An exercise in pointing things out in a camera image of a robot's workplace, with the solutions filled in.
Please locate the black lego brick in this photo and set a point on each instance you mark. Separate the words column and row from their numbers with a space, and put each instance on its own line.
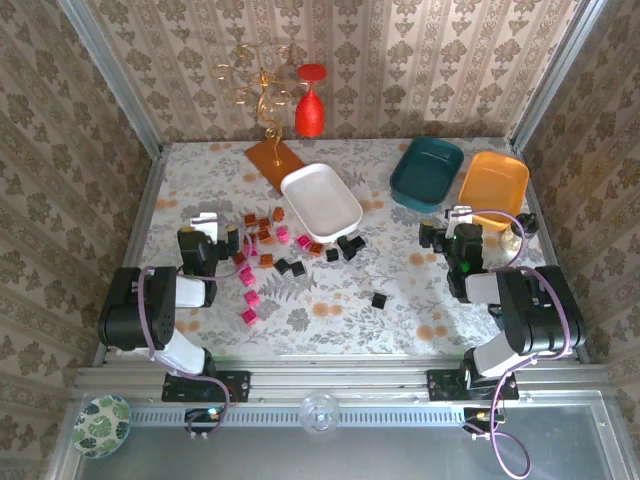
column 379, row 300
column 281, row 265
column 297, row 270
column 345, row 250
column 332, row 254
column 359, row 243

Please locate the red wine glass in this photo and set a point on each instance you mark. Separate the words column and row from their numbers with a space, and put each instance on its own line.
column 307, row 115

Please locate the aluminium side rail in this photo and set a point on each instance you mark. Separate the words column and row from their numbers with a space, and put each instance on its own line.
column 137, row 225
column 551, row 250

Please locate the clear drinking glass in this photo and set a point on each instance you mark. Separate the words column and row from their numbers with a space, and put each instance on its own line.
column 320, row 412

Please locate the aluminium frame post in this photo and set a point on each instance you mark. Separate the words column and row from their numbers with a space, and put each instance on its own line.
column 556, row 75
column 116, row 75

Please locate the leaf patterned plate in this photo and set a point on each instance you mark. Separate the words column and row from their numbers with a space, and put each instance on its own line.
column 101, row 422

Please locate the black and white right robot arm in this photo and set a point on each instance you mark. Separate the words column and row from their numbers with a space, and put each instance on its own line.
column 545, row 310

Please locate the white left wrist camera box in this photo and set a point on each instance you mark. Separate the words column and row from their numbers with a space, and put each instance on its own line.
column 205, row 222

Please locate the orange plastic container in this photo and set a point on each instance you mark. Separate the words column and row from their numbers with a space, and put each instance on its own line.
column 492, row 187

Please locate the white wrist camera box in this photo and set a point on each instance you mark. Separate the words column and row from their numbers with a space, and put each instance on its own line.
column 205, row 222
column 459, row 214

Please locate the pink lego brick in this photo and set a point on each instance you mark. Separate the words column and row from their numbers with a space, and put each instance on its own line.
column 250, row 246
column 246, row 275
column 248, row 316
column 251, row 298
column 303, row 242
column 283, row 234

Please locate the aluminium cross rail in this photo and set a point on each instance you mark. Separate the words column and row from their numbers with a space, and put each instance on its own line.
column 340, row 377

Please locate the teal plastic container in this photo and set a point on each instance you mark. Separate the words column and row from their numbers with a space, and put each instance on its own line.
column 425, row 170

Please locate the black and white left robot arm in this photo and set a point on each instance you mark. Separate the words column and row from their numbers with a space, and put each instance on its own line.
column 135, row 310

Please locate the floral patterned tablecloth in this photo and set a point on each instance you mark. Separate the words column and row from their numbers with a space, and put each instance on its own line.
column 350, row 325

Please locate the white plastic container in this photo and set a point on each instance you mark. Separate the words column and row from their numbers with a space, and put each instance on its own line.
column 320, row 205

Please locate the small circuit board connector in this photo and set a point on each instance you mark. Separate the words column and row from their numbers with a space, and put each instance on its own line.
column 477, row 415
column 202, row 415

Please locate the orange lego brick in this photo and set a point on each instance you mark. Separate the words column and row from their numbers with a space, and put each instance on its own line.
column 250, row 220
column 316, row 248
column 278, row 215
column 266, row 260
column 239, row 258
column 264, row 235
column 263, row 223

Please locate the grey metal panel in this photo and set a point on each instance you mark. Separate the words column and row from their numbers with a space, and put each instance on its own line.
column 350, row 455

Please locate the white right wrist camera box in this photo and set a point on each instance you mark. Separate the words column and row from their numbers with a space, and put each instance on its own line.
column 459, row 214

